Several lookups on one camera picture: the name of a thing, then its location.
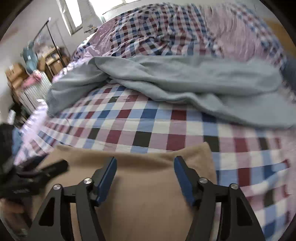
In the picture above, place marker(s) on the checked bed sheet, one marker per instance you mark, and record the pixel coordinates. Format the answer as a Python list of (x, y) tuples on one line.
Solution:
[(161, 129)]

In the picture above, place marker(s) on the wooden headboard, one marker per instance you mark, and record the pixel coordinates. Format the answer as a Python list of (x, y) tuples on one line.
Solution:
[(276, 30)]

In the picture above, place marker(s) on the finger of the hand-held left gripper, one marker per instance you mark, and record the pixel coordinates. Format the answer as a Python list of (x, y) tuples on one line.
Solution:
[(32, 162), (55, 168)]

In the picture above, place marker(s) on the open brown cardboard boxes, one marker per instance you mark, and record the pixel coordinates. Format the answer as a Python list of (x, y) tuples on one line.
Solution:
[(53, 62)]

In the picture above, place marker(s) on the black clothes rack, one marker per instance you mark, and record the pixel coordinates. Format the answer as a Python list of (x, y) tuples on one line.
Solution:
[(54, 39)]

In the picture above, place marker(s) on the white ribbed suitcase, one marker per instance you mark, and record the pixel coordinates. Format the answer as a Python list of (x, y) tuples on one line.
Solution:
[(34, 92)]

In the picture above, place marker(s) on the tan shirt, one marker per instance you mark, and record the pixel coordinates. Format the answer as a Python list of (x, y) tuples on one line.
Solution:
[(143, 185)]

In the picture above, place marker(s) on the labelled cardboard box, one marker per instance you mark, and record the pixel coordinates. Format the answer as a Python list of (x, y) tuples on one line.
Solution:
[(16, 74)]

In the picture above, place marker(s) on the window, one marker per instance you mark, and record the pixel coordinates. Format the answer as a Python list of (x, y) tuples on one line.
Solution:
[(71, 14)]

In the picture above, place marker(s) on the blue shark plush toy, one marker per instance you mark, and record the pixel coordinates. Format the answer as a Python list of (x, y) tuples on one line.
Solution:
[(30, 58)]

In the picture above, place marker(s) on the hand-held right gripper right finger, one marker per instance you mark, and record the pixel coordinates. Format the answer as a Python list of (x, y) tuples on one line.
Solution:
[(183, 180)]

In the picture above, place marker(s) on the pink cloth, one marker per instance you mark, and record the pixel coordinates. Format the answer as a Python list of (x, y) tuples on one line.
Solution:
[(31, 80)]

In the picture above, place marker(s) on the white printed curtain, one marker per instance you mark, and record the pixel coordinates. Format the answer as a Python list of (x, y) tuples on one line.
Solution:
[(90, 16)]

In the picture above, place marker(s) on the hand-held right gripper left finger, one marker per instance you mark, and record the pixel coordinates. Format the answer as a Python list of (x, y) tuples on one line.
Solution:
[(106, 180)]

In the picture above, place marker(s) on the light blue-grey pants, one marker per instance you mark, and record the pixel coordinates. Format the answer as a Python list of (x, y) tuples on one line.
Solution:
[(185, 78)]

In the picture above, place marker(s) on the checked quilt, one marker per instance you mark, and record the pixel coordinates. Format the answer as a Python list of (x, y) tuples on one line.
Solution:
[(161, 27)]

